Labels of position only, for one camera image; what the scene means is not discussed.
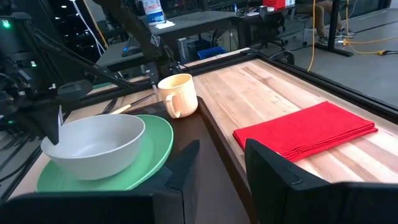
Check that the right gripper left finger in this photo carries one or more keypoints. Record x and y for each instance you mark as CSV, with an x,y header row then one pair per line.
x,y
174,205

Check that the black office chair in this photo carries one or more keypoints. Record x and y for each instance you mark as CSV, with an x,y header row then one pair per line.
x,y
273,28

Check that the red box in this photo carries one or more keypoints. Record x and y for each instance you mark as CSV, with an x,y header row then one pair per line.
x,y
273,3

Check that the red cloth napkin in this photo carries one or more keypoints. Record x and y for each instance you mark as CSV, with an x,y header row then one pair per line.
x,y
304,130

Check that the blue plastic bin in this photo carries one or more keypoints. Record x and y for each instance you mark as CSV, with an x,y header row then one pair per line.
x,y
211,52

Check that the white wipes tub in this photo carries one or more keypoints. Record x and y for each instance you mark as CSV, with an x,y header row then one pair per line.
x,y
153,11

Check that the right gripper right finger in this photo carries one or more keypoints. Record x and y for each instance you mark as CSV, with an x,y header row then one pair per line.
x,y
280,199

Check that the person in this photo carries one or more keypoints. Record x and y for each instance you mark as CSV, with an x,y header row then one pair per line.
x,y
323,18

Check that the white round bowl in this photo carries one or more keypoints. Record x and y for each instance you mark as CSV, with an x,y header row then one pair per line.
x,y
93,149

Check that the peach orange mug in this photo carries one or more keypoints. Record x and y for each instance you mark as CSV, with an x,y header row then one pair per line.
x,y
182,96

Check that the black stand post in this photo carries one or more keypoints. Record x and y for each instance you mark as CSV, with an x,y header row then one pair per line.
x,y
334,28

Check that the grey desk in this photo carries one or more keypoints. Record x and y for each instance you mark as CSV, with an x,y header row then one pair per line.
x,y
199,21

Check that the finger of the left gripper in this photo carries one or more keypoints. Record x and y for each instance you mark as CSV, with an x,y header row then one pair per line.
x,y
74,88
49,121

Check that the white paper sheet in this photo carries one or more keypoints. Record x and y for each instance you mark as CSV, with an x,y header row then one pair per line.
x,y
164,25

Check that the green round plate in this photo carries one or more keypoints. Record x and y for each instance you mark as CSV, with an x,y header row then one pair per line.
x,y
149,155

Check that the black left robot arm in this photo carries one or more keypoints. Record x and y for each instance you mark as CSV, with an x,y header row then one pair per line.
x,y
136,28

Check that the black computer mouse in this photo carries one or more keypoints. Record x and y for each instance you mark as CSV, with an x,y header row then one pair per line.
x,y
130,51

